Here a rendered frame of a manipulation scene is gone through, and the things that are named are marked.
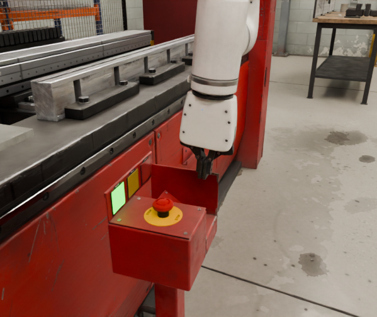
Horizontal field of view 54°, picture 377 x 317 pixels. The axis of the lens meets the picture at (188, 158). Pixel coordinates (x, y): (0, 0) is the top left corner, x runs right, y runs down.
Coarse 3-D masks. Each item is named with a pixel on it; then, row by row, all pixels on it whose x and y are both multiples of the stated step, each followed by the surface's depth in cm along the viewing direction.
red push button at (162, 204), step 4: (156, 200) 69; (160, 200) 69; (164, 200) 69; (168, 200) 69; (152, 204) 68; (156, 204) 67; (160, 204) 67; (164, 204) 67; (168, 204) 67; (172, 204) 68; (156, 208) 67; (160, 208) 67; (164, 208) 67; (168, 208) 67; (160, 212) 68; (164, 212) 68; (168, 212) 69; (160, 216) 68; (164, 216) 68
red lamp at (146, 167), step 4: (148, 160) 80; (144, 164) 79; (148, 164) 80; (144, 168) 79; (148, 168) 81; (144, 172) 79; (148, 172) 81; (144, 176) 79; (148, 176) 81; (144, 180) 80
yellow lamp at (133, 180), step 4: (136, 172) 75; (132, 176) 74; (136, 176) 75; (128, 180) 72; (132, 180) 74; (136, 180) 76; (128, 184) 73; (132, 184) 74; (136, 184) 76; (128, 188) 73; (132, 188) 74; (136, 188) 76; (128, 192) 73; (132, 192) 75
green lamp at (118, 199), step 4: (120, 184) 69; (116, 188) 68; (120, 188) 69; (112, 192) 67; (116, 192) 68; (120, 192) 70; (124, 192) 71; (112, 196) 67; (116, 196) 68; (120, 196) 70; (124, 196) 71; (112, 200) 67; (116, 200) 69; (120, 200) 70; (124, 200) 72; (116, 204) 69; (120, 204) 70; (116, 208) 69
